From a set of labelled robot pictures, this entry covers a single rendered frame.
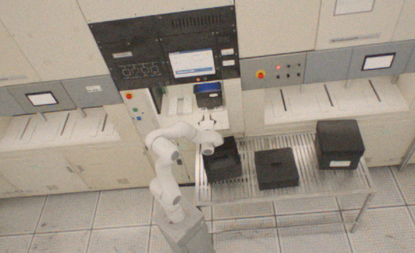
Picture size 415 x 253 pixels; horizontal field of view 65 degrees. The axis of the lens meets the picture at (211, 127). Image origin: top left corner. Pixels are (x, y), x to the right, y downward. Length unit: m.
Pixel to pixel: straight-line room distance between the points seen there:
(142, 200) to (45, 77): 1.62
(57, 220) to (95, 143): 1.11
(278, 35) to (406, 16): 0.76
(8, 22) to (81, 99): 0.68
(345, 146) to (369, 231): 1.09
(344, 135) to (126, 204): 2.21
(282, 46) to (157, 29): 0.80
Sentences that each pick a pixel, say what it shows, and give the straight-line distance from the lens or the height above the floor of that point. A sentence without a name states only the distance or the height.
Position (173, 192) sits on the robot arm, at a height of 1.19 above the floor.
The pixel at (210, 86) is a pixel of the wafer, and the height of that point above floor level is 1.08.
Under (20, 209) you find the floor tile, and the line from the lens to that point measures 4.11.
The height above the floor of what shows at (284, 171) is 0.86.
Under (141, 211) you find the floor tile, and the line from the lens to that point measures 3.45.
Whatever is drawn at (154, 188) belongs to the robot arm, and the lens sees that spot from 2.12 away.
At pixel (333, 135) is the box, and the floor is 1.01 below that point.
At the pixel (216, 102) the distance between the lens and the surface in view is 2.74.
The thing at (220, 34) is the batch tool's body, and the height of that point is 1.77.
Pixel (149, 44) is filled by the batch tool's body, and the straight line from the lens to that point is 2.15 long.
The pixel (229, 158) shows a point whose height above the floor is 0.77.
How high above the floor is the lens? 2.93
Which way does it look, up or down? 49 degrees down
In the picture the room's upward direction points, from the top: 11 degrees counter-clockwise
